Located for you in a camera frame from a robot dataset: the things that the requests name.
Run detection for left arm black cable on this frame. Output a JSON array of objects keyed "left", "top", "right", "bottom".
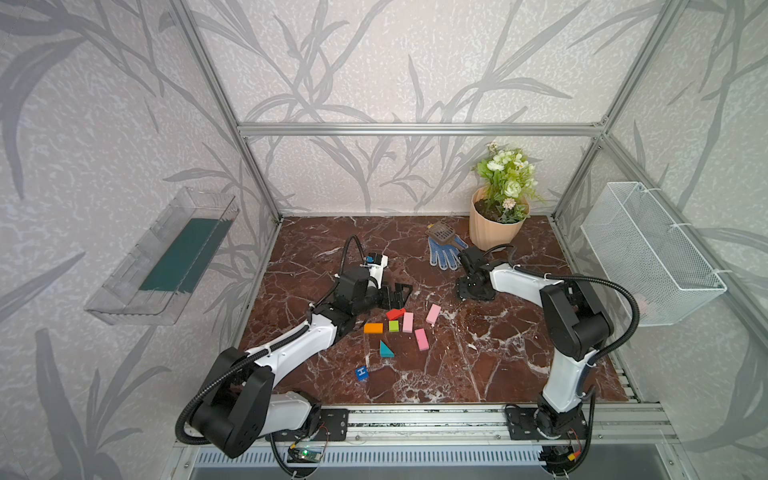
[{"left": 174, "top": 235, "right": 368, "bottom": 446}]

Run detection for pink block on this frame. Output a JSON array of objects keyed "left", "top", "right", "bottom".
[
  {"left": 402, "top": 312, "right": 414, "bottom": 333},
  {"left": 414, "top": 329, "right": 430, "bottom": 351},
  {"left": 425, "top": 304, "right": 441, "bottom": 325}
]

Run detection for white wire mesh basket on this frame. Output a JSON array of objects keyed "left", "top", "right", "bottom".
[{"left": 581, "top": 182, "right": 727, "bottom": 327}]

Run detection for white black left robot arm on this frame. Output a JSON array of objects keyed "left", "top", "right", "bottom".
[{"left": 174, "top": 254, "right": 388, "bottom": 458}]

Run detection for blue letter cube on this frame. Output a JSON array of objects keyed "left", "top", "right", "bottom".
[{"left": 355, "top": 366, "right": 369, "bottom": 381}]

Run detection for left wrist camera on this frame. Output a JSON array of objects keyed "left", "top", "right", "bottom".
[{"left": 363, "top": 253, "right": 389, "bottom": 289}]

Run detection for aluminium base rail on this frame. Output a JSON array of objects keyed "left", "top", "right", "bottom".
[{"left": 173, "top": 403, "right": 679, "bottom": 448}]

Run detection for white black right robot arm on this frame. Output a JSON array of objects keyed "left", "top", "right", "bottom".
[{"left": 456, "top": 248, "right": 623, "bottom": 439}]

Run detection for teal triangle wood block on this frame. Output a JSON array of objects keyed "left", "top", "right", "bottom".
[{"left": 379, "top": 341, "right": 395, "bottom": 358}]

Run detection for red wood block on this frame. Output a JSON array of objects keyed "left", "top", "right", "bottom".
[{"left": 386, "top": 308, "right": 406, "bottom": 321}]

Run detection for green white artificial flowers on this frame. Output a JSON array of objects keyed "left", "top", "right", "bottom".
[{"left": 473, "top": 142, "right": 541, "bottom": 225}]

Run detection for green circuit board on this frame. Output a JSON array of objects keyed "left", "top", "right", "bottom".
[{"left": 287, "top": 446, "right": 324, "bottom": 464}]

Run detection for brown plastic slotted scoop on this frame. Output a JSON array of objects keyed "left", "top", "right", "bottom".
[{"left": 427, "top": 222, "right": 462, "bottom": 249}]

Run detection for pink block beside green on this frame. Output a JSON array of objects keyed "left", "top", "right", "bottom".
[{"left": 402, "top": 312, "right": 414, "bottom": 333}]

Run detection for peach ribbed flower pot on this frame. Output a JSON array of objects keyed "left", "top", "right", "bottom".
[{"left": 469, "top": 187, "right": 530, "bottom": 250}]

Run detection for aluminium cage frame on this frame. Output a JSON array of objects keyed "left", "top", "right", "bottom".
[{"left": 167, "top": 0, "right": 768, "bottom": 403}]

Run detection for orange wood block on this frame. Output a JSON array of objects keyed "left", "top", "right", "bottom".
[{"left": 363, "top": 323, "right": 384, "bottom": 334}]

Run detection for blue dotted work glove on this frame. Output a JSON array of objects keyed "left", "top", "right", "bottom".
[{"left": 428, "top": 235, "right": 468, "bottom": 271}]

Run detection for clear plastic wall tray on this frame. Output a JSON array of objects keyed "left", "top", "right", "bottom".
[{"left": 85, "top": 187, "right": 240, "bottom": 326}]

